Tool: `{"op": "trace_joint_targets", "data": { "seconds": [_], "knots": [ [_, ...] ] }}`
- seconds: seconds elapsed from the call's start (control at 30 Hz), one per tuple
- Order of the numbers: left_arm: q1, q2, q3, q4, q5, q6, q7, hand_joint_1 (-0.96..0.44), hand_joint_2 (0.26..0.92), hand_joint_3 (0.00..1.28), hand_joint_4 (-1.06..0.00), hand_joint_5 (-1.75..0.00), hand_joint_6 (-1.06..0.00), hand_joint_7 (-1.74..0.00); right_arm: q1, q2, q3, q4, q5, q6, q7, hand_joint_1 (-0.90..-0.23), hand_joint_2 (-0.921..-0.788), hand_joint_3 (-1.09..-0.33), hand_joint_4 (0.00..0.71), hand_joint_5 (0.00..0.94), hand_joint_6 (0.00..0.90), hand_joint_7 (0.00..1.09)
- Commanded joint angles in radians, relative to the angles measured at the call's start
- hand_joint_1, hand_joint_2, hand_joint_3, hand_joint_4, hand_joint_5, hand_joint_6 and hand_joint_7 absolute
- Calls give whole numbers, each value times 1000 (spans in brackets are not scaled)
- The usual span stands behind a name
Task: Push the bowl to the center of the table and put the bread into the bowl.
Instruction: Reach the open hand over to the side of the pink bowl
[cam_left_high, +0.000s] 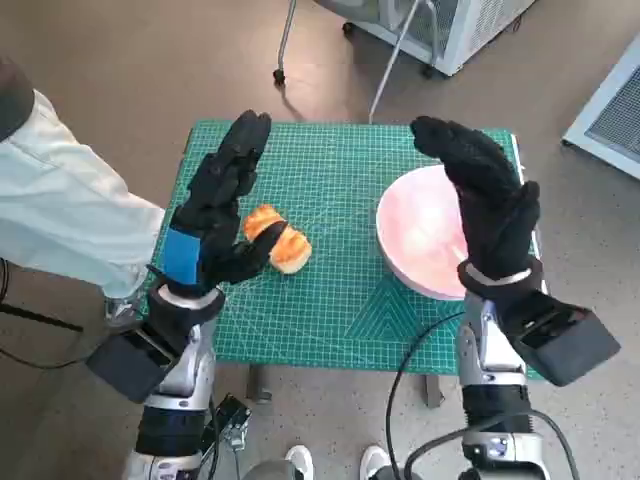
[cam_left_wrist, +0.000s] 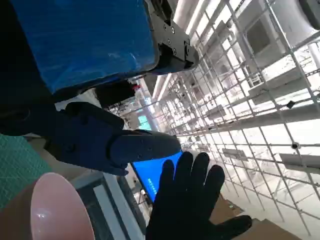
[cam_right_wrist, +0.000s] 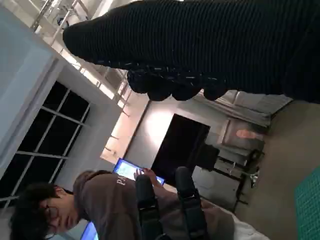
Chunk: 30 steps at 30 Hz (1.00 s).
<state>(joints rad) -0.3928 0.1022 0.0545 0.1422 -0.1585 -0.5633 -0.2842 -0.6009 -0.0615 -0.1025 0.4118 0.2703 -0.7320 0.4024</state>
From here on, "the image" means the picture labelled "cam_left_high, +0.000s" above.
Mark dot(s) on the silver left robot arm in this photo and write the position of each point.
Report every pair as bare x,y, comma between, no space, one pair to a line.
185,370

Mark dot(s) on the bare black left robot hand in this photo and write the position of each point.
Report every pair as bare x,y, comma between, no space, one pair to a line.
210,215

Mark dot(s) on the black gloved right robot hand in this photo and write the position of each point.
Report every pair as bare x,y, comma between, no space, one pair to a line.
490,210

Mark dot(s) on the pink bowl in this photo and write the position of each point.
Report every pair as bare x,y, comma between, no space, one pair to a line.
415,225

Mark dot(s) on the dark metal table leg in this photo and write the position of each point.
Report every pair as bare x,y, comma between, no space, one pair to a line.
434,392
259,385

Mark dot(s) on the green cutting mat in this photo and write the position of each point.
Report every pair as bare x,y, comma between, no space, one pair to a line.
330,175

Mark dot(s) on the white shoe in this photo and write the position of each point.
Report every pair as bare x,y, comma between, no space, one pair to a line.
300,462
375,462

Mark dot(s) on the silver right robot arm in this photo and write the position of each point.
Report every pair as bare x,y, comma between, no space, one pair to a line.
492,400

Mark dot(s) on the person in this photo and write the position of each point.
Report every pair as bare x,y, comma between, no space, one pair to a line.
60,190

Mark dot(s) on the long braided toy bread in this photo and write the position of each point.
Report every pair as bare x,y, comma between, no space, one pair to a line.
295,252

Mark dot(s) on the white cabinet on casters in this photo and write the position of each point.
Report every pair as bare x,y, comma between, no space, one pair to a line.
470,30

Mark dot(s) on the white appliance with mesh panel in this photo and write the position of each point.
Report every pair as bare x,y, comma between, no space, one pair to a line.
615,115

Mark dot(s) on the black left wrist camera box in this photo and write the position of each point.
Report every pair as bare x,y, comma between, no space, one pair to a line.
125,365

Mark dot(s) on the white pole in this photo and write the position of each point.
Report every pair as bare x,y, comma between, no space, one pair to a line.
389,75

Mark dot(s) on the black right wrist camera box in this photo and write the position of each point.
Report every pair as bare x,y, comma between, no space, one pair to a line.
575,345

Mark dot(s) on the grey chair leg with caster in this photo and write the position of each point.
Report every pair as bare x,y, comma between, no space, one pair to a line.
278,76

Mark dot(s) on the black stand with metal clamp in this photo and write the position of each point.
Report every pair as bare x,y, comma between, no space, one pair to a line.
232,415

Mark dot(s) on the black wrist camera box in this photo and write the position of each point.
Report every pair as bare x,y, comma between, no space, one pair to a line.
125,365
575,345

